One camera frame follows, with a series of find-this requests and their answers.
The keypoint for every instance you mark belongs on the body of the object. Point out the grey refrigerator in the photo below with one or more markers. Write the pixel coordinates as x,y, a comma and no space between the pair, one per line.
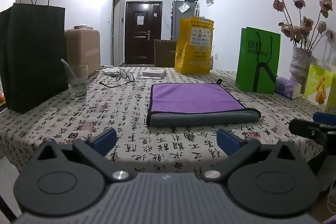
181,18

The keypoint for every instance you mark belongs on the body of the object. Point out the clear glass cup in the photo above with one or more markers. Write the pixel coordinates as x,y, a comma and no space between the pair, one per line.
77,81

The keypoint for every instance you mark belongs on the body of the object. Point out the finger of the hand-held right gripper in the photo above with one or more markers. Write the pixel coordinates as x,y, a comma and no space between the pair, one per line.
304,127
324,117

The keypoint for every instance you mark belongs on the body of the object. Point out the black eyeglasses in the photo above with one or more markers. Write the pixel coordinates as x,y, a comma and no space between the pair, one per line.
121,78

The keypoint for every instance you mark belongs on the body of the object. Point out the printed tablecloth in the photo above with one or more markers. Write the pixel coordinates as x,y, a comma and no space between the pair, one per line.
136,119

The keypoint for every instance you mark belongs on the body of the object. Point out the large brown cardboard box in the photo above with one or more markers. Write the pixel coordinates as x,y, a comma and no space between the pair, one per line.
83,50

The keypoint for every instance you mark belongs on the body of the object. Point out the yellow paper bag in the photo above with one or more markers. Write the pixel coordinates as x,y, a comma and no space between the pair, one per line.
194,47

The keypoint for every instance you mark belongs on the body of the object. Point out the green paper bag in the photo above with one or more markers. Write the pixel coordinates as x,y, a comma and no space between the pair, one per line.
258,61

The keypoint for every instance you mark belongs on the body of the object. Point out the purple and grey towel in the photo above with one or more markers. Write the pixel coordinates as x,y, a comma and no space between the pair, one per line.
195,103

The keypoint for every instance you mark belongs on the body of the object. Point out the side doorway frame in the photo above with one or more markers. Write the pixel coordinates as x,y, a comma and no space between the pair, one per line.
115,28

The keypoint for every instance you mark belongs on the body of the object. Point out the dark brown door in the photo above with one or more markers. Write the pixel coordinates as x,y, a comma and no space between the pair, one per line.
143,32

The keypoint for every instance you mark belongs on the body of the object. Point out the clear glass straw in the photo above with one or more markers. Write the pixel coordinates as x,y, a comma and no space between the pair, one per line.
68,71

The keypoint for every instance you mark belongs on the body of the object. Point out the black paper bag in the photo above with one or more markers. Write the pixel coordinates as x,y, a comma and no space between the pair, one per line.
31,56

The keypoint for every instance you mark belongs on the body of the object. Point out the grey textured vase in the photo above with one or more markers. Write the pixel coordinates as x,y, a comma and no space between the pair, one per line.
300,66

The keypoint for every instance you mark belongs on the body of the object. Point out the white flat box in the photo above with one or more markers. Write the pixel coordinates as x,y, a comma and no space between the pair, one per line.
153,72

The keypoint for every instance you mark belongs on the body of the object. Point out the white crumpled paper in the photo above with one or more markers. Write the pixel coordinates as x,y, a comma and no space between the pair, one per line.
110,71

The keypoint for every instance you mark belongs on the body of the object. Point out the small brown cardboard box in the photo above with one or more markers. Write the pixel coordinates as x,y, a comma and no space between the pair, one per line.
164,53

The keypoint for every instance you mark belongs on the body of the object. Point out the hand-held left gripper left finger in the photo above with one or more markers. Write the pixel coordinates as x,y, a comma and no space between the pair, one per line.
105,138

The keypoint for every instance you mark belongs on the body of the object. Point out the dried pink roses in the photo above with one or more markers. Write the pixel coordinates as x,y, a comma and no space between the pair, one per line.
302,22

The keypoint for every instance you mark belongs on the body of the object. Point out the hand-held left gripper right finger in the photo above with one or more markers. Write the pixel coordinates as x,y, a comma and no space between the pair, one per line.
229,141

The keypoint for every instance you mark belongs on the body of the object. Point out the light green printed bag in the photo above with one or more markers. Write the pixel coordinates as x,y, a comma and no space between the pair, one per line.
320,87

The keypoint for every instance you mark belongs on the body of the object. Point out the purple tissue pack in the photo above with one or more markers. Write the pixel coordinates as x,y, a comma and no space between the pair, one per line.
287,87

